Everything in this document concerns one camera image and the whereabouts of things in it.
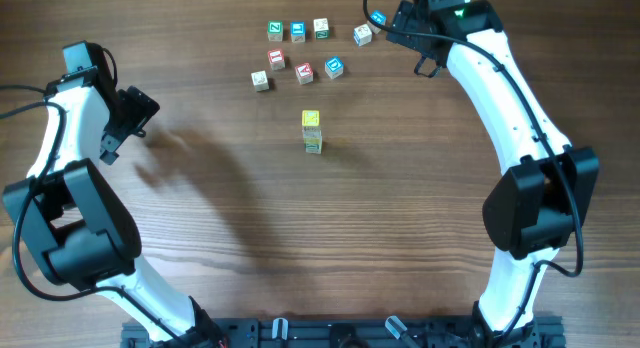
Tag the green N block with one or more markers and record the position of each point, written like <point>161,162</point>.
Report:
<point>275,31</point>

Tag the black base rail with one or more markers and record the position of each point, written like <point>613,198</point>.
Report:
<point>447,331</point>

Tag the yellow sided picture block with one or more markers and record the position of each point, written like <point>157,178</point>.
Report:
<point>313,140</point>

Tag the red top block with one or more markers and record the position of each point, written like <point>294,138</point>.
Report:
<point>276,59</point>

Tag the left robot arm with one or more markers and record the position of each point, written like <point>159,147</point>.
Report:
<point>73,237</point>

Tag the white block blue side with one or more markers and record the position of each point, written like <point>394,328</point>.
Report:
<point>362,35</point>

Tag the white block teal side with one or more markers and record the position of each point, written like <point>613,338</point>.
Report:
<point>313,147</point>

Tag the blue D block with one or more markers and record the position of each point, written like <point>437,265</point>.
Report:
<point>334,67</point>

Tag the plain block green side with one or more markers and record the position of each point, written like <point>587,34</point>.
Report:
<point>321,28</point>

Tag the blue block far right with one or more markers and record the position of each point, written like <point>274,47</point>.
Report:
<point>379,18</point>

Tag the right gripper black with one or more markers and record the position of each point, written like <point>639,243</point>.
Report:
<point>403,20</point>

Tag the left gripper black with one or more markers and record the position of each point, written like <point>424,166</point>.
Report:
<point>143,108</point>

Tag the plain block red side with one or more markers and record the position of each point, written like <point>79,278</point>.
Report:
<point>260,81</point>

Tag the blue top block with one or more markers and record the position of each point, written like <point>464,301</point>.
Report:
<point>298,32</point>

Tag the yellow top block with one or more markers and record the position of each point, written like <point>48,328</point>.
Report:
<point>310,118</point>

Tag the red A block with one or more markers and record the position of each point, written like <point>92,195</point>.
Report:
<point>304,73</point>

